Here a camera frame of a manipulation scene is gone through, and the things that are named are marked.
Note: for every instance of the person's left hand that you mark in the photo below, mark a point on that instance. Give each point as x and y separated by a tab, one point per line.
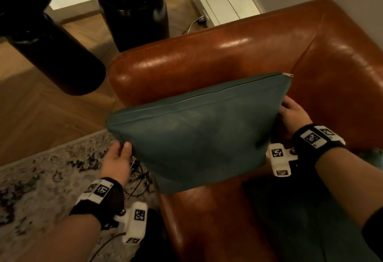
116	166

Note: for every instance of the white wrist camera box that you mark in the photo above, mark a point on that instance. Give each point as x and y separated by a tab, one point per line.
134	223
279	160

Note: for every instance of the person's left forearm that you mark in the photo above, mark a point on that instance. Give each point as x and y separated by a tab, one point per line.
65	241

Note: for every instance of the brown leather sofa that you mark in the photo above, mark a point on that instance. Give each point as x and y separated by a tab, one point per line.
209	52

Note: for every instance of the black trousers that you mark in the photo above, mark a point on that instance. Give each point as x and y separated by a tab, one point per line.
155	241

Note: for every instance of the person's right forearm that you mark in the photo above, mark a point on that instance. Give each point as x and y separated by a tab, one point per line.
350	181

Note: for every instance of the black marker wristband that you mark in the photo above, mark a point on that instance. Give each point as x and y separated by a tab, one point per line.
107	202
314	142

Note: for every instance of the patterned grey rug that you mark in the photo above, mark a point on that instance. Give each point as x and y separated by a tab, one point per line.
39	181

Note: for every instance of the person's right hand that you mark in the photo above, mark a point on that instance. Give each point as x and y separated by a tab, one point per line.
294	115

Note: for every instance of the black floor vase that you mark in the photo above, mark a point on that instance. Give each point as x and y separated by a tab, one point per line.
137	19

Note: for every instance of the teal cushion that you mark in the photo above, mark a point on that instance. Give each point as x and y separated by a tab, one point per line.
299	220
197	133

